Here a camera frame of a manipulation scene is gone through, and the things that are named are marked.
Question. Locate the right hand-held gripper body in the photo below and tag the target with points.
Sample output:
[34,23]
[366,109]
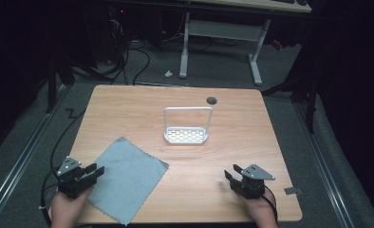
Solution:
[251,185]

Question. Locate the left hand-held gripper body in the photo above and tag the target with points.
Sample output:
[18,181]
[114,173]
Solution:
[70,180]

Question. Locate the person's right hand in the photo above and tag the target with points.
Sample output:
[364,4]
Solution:
[262,212]

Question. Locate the person's left hand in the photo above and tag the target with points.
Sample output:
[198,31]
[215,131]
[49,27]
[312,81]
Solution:
[66,210]

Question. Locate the grey cloth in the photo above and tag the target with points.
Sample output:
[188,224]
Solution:
[128,180]

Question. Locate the grey tape piece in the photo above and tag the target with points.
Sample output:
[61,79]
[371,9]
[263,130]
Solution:
[293,191]

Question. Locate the white towel rack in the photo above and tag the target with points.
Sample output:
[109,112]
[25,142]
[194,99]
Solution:
[185,135]

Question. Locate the black stand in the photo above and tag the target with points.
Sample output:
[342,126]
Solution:
[51,85]
[310,101]

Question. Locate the crumpled white paper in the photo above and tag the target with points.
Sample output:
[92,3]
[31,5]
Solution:
[168,74]

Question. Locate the small red object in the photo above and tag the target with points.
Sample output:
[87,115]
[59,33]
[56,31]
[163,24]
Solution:
[277,45]

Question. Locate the white-legged desk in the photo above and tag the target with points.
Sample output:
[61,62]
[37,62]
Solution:
[223,30]

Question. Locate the metal floor rail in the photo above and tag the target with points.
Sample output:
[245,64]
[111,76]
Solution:
[324,167]
[20,158]

